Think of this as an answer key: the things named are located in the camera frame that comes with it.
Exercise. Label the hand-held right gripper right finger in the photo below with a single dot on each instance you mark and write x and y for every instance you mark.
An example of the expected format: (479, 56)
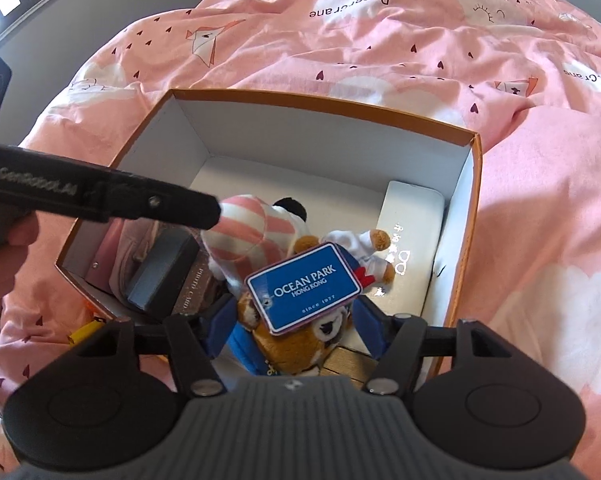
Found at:
(373, 329)

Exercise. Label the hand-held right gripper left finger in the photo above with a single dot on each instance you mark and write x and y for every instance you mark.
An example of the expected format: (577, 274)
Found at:
(215, 331)

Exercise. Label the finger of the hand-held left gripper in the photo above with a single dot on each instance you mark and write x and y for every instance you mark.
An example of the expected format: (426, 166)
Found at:
(170, 205)

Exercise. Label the small gold cardboard box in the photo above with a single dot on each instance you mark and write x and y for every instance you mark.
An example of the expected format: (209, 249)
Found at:
(353, 362)

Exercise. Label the brown bear plush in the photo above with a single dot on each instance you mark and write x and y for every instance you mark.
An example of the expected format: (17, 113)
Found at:
(300, 347)

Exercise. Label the pink white striped plush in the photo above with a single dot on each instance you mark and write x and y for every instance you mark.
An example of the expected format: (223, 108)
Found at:
(245, 232)

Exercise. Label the blue card tag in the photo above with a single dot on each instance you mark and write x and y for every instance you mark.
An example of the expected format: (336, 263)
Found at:
(303, 287)

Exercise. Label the orange cardboard box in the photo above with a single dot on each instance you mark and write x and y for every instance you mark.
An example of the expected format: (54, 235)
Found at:
(330, 155)

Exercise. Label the person's left hand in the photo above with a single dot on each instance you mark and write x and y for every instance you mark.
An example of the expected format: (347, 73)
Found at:
(16, 234)

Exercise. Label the brown printed box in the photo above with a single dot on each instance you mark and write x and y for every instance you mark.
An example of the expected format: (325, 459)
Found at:
(195, 285)

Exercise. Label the pink pouch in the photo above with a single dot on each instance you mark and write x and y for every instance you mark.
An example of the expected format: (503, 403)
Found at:
(125, 255)

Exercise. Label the dark grey box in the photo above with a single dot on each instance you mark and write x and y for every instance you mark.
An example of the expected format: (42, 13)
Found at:
(163, 272)

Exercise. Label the white clothed bear plush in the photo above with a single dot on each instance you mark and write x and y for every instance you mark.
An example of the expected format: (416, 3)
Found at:
(353, 250)

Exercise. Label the long white box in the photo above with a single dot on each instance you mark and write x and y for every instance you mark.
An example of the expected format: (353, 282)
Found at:
(413, 240)

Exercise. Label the black white panda plush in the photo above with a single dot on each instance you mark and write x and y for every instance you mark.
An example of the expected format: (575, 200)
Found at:
(293, 208)

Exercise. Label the yellow object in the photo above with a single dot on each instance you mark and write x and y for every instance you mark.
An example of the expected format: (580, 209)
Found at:
(86, 332)

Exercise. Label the pink printed blanket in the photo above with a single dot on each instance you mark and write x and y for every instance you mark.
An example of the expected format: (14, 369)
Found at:
(380, 35)

